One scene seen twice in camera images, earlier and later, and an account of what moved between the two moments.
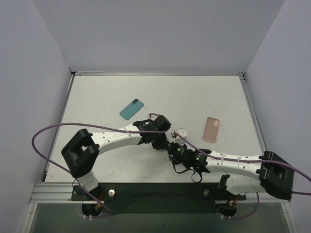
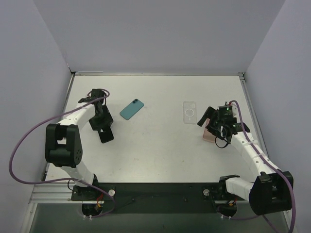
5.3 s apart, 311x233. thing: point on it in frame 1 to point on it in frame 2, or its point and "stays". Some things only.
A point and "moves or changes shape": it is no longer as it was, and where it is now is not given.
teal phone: [131, 109] stays
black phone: [169, 152] moves or changes shape
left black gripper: [157, 143] to [101, 124]
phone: [211, 129] stays
